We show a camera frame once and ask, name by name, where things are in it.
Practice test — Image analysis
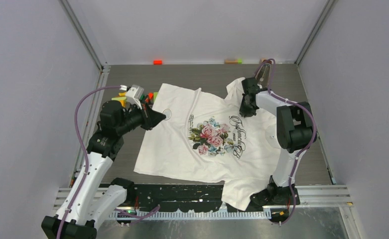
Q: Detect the red orange block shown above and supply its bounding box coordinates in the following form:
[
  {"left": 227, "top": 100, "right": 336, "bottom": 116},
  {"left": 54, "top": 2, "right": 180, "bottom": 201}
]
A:
[{"left": 153, "top": 60, "right": 163, "bottom": 65}]

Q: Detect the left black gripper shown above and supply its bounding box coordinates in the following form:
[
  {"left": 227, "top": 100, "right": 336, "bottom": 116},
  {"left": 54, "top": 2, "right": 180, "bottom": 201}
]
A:
[{"left": 117, "top": 100, "right": 165, "bottom": 135}]

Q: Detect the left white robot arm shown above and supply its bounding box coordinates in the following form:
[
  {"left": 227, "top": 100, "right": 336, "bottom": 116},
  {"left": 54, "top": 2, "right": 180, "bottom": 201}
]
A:
[{"left": 41, "top": 101, "right": 166, "bottom": 239}]

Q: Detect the tan and green block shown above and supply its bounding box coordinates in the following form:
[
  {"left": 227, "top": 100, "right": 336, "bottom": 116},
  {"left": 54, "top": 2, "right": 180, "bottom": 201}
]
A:
[{"left": 224, "top": 59, "right": 243, "bottom": 64}]

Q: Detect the aluminium front rail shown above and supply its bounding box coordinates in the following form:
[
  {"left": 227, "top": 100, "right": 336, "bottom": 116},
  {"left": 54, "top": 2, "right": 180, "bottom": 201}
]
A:
[{"left": 54, "top": 184, "right": 354, "bottom": 223}]

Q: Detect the white floral t-shirt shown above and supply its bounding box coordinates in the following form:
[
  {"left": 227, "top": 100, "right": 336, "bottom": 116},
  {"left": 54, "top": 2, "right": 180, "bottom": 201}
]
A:
[{"left": 134, "top": 78, "right": 280, "bottom": 211}]

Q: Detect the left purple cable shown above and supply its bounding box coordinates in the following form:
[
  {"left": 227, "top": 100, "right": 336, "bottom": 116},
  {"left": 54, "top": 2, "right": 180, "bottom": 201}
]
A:
[{"left": 55, "top": 85, "right": 162, "bottom": 239}]

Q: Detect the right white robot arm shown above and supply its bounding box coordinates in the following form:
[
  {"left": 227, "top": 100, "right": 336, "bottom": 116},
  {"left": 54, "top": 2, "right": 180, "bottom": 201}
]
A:
[{"left": 240, "top": 78, "right": 317, "bottom": 204}]

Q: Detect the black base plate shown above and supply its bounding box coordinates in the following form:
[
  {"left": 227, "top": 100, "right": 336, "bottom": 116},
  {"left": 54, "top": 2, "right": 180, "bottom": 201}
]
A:
[{"left": 121, "top": 184, "right": 300, "bottom": 213}]

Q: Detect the brown wooden metronome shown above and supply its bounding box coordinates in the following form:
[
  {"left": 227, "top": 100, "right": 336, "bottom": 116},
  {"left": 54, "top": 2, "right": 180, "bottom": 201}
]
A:
[{"left": 254, "top": 58, "right": 276, "bottom": 87}]

